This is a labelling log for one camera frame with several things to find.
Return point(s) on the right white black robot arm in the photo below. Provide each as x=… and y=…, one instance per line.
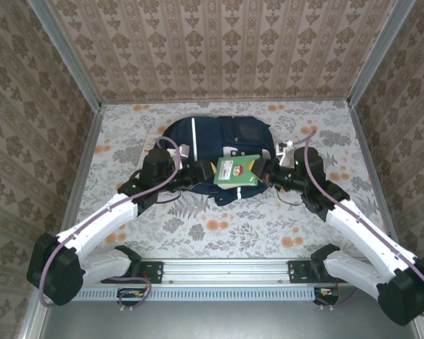
x=367, y=240

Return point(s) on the aluminium frame post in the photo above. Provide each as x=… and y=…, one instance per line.
x=381, y=53
x=63, y=53

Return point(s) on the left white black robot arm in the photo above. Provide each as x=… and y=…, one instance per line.
x=102, y=226

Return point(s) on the aluminium side rail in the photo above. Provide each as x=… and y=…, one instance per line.
x=81, y=176
x=365, y=148

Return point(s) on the navy blue backpack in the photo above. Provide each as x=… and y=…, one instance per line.
x=212, y=137

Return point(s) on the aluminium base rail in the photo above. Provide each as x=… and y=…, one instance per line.
x=226, y=272

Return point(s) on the aluminium wall rail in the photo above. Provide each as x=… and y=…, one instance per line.
x=304, y=100

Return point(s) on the grey metal panel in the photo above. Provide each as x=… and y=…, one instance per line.
x=226, y=321

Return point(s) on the green notebook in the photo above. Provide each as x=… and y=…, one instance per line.
x=236, y=171

